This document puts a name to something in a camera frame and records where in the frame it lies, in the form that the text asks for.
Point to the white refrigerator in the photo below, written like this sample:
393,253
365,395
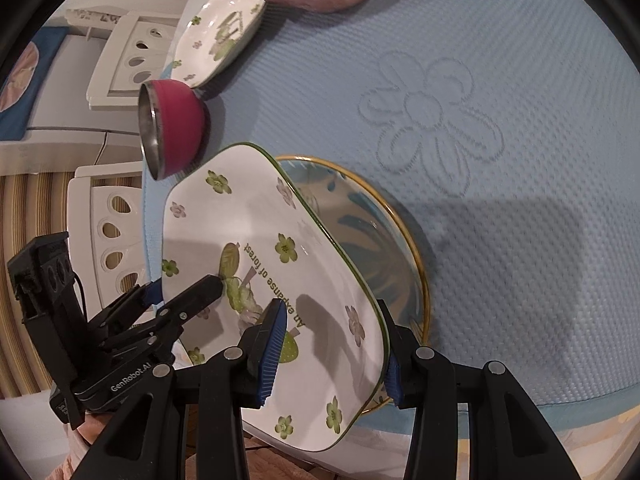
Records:
47,124

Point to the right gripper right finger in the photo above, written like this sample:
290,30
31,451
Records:
404,377

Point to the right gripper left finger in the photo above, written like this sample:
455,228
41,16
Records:
262,346

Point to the magenta steel bowl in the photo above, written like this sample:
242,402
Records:
172,120

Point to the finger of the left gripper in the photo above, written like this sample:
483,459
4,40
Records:
192,301
152,294

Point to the round blue floral plate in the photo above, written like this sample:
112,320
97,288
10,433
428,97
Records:
372,234

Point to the light blue quilted mat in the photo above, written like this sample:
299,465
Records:
506,134

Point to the white chair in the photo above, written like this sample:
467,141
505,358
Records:
134,53
104,224

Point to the white chair far left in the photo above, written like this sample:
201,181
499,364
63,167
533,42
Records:
134,53

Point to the person's left hand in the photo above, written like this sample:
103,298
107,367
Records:
79,441

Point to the white chair near left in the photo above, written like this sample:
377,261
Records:
104,224

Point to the hexagonal green flower plate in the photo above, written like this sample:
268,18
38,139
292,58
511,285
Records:
240,218

